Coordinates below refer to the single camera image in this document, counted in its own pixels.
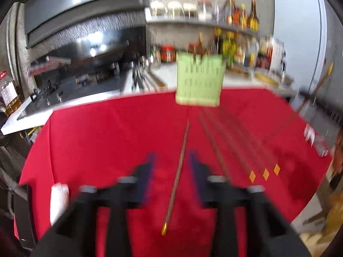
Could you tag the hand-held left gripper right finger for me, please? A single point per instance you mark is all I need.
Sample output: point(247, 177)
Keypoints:
point(197, 182)

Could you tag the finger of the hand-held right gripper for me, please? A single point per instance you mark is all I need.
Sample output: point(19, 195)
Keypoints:
point(308, 105)

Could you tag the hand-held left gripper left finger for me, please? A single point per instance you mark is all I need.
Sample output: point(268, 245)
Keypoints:
point(146, 179)

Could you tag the green perforated utensil holder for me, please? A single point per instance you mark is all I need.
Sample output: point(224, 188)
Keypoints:
point(199, 83)

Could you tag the white crumpled paper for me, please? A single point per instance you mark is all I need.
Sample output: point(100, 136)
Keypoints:
point(312, 136)

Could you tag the red tablecloth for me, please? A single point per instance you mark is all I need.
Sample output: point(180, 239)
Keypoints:
point(107, 144)

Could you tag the white kitchen appliance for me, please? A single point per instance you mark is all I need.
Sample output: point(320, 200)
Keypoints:
point(278, 59)

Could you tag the white refrigerator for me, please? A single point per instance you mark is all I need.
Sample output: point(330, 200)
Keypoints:
point(297, 32)

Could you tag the large soy sauce jug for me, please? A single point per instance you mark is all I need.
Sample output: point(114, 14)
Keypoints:
point(242, 52)

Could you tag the rolled white towel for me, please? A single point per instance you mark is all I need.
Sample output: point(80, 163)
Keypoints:
point(59, 203)

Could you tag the wooden chair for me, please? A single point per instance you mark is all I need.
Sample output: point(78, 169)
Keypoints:
point(329, 211)

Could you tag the green bottle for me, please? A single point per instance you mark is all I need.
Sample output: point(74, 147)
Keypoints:
point(229, 49)

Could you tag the bundle of metal chopsticks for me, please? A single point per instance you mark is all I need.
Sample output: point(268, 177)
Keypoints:
point(156, 80)

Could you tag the dark sauce bottle yellow label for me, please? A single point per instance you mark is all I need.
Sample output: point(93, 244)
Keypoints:
point(253, 18)

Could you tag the amber oil bottle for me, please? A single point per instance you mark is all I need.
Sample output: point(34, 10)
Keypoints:
point(243, 18)

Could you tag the slim dark bottle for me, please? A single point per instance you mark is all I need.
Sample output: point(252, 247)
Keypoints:
point(218, 42)

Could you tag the black gas stove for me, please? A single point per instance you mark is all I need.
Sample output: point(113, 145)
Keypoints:
point(80, 91)

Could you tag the clear glass bottle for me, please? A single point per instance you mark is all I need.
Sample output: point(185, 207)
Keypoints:
point(230, 13)

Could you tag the green label jar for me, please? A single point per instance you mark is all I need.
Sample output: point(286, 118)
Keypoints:
point(155, 54)

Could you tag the red lid chili jar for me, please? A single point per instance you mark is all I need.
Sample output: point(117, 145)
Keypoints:
point(168, 54)

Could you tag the beige fluffy cloth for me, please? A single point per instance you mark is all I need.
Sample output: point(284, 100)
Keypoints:
point(313, 243)

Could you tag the steel wok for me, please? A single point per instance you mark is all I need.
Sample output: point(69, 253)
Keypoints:
point(99, 50)

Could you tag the tall glass jar white contents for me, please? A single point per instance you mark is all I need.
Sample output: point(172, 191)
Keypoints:
point(205, 10)

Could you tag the glass spice jar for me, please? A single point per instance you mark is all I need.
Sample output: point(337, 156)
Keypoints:
point(174, 10)
point(158, 9)
point(189, 11)

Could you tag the oil bottle red cap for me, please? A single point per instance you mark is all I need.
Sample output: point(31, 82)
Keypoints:
point(9, 93)

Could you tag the steel range hood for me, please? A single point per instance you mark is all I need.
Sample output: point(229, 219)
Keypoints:
point(80, 8)

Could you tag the wall shelf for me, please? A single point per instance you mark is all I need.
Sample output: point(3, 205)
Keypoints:
point(193, 22)

